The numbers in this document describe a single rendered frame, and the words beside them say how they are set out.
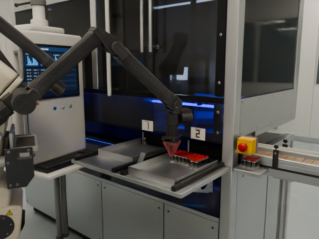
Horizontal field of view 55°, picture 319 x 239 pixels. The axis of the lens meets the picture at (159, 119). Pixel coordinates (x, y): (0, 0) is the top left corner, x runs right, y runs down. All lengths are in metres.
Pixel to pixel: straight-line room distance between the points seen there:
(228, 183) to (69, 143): 1.03
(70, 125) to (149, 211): 0.73
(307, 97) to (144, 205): 4.61
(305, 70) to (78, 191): 4.70
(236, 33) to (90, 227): 1.71
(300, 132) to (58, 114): 4.95
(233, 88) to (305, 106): 4.71
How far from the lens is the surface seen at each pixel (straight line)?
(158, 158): 1.53
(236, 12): 1.45
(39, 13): 1.97
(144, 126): 1.78
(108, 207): 2.20
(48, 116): 1.90
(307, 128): 6.14
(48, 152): 1.94
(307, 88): 6.07
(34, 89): 1.13
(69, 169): 1.76
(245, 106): 1.55
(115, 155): 1.60
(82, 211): 2.46
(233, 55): 1.44
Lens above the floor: 1.35
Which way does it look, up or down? 10 degrees down
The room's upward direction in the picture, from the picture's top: straight up
